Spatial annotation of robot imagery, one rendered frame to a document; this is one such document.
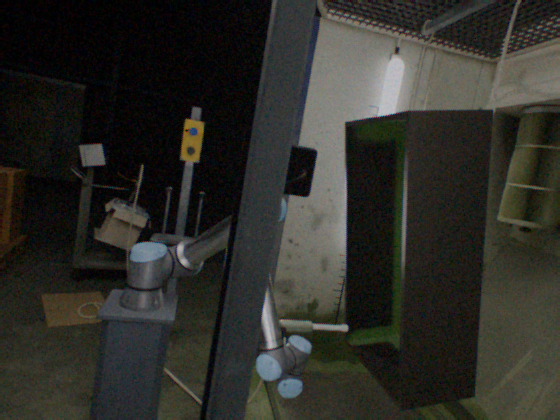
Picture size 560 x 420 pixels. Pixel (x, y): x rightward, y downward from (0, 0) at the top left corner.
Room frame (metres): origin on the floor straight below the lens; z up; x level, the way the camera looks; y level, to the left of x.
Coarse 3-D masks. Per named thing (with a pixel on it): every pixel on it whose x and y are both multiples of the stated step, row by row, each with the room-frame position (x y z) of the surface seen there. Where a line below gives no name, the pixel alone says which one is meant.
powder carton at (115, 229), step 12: (108, 204) 3.82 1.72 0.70; (120, 204) 3.60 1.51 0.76; (132, 204) 4.00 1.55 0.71; (108, 216) 3.79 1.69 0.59; (120, 216) 3.56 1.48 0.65; (144, 216) 3.69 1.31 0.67; (108, 228) 3.57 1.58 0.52; (120, 228) 3.61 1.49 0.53; (132, 228) 3.66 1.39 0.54; (108, 240) 3.57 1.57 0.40; (120, 240) 3.62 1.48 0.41; (132, 240) 3.67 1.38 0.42
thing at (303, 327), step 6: (282, 324) 1.68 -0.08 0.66; (288, 324) 1.69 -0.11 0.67; (294, 324) 1.69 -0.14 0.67; (300, 324) 1.70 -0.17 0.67; (306, 324) 1.71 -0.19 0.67; (312, 324) 1.72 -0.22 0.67; (318, 324) 1.74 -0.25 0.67; (324, 324) 1.75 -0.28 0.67; (342, 324) 1.78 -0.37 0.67; (288, 330) 1.69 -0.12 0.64; (294, 330) 1.69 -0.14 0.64; (300, 330) 1.70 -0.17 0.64; (306, 330) 1.71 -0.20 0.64; (312, 330) 1.72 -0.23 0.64; (342, 330) 1.77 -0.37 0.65
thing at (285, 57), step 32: (288, 0) 0.50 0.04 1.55; (288, 32) 0.50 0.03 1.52; (288, 64) 0.50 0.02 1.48; (288, 96) 0.50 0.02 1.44; (256, 128) 0.50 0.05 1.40; (288, 128) 0.50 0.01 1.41; (256, 160) 0.50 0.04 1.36; (288, 160) 0.51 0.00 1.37; (256, 192) 0.50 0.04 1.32; (256, 224) 0.50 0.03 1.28; (256, 256) 0.50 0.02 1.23; (256, 288) 0.50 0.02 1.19; (224, 320) 0.51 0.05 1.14; (256, 320) 0.51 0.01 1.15; (224, 352) 0.50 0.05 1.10; (224, 384) 0.50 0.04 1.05; (224, 416) 0.50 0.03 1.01
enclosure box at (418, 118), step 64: (384, 128) 2.08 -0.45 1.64; (448, 128) 1.48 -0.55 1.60; (384, 192) 2.10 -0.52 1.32; (448, 192) 1.50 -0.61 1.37; (384, 256) 2.12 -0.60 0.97; (448, 256) 1.52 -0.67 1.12; (384, 320) 2.14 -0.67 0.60; (448, 320) 1.54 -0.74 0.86; (384, 384) 1.69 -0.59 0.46; (448, 384) 1.56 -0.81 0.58
